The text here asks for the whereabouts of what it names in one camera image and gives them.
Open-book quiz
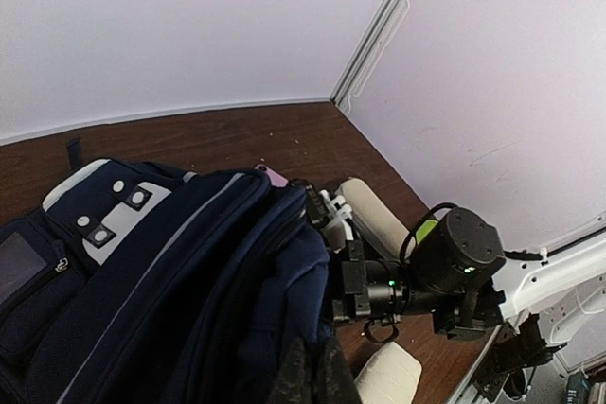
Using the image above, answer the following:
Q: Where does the navy blue student backpack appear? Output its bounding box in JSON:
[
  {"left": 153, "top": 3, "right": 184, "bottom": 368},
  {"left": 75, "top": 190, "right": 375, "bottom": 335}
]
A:
[{"left": 1, "top": 159, "right": 333, "bottom": 403}]

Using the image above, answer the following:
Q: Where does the green plate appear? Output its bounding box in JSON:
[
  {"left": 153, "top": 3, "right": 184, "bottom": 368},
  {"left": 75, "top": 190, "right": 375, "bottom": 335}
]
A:
[{"left": 414, "top": 219, "right": 438, "bottom": 244}]

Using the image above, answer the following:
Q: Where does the beige glasses case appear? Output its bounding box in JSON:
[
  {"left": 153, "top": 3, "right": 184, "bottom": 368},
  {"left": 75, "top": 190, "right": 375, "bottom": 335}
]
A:
[{"left": 337, "top": 178, "right": 409, "bottom": 260}]

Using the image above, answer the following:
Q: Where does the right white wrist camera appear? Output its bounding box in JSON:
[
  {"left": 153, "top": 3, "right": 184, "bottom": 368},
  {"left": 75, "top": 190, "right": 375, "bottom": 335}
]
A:
[{"left": 289, "top": 179, "right": 357, "bottom": 254}]

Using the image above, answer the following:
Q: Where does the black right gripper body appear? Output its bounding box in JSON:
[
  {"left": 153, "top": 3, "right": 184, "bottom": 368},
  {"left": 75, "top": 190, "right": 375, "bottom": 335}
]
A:
[{"left": 329, "top": 239, "right": 439, "bottom": 344}]

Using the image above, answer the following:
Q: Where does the purple smartphone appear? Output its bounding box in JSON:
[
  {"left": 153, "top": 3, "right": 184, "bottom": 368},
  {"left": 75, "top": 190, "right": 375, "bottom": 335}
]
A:
[{"left": 255, "top": 164, "right": 289, "bottom": 187}]

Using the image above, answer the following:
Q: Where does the right aluminium frame post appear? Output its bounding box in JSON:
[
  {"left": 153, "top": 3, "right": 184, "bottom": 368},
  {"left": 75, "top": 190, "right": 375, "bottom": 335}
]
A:
[{"left": 330, "top": 0, "right": 411, "bottom": 115}]

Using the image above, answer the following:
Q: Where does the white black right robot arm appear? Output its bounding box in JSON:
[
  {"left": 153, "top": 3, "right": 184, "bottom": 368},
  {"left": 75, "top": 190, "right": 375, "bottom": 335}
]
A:
[{"left": 321, "top": 202, "right": 605, "bottom": 387}]

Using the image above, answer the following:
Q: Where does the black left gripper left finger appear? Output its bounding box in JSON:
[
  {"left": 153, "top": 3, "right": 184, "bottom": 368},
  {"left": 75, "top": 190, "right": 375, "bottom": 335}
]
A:
[{"left": 269, "top": 338, "right": 312, "bottom": 404}]

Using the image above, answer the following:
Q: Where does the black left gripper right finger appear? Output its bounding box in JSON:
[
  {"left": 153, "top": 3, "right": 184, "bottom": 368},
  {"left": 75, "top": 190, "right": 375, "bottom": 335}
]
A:
[{"left": 315, "top": 337, "right": 360, "bottom": 404}]

